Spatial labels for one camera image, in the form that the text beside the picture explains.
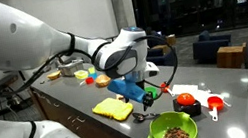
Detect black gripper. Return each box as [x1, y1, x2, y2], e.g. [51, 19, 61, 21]
[133, 79, 156, 113]

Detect wooden box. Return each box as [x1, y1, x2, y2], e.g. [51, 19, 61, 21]
[164, 33, 178, 48]

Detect black metal spoon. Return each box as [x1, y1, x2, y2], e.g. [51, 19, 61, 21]
[131, 108, 162, 125]

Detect green bowl with spout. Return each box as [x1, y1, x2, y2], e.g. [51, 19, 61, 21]
[141, 106, 200, 138]

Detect small red cup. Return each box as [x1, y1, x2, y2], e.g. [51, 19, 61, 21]
[159, 81, 171, 94]

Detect orange pink toy chicken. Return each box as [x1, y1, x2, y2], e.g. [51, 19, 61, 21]
[114, 92, 127, 102]

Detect yellow knitted cloth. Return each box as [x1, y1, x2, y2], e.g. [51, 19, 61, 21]
[90, 93, 136, 127]

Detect white paper sheet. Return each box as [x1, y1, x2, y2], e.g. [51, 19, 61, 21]
[193, 84, 233, 113]
[169, 80, 200, 98]

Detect brown dried food bits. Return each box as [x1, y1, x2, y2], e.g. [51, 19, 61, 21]
[159, 124, 191, 138]

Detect wooden bowl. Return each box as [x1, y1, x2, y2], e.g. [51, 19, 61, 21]
[93, 72, 114, 90]

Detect red measuring cup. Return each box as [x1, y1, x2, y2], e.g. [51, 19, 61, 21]
[78, 75, 96, 87]

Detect dark wood cabinet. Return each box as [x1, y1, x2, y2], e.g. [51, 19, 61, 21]
[28, 68, 154, 138]

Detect yellow plastic container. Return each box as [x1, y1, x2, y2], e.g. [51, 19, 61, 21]
[73, 68, 90, 81]

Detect metal baking pan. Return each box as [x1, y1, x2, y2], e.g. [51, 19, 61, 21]
[56, 58, 87, 80]

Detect wooden block side table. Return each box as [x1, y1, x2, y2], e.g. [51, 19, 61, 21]
[213, 42, 248, 74]

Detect yellow toy bread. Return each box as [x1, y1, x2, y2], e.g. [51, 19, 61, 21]
[45, 69, 63, 82]

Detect black tripod stand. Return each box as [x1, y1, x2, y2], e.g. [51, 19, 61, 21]
[0, 70, 35, 117]

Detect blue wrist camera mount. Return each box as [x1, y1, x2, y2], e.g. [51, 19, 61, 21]
[105, 74, 148, 110]

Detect orange measuring cup white handle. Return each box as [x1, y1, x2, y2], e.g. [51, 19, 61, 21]
[206, 94, 228, 123]

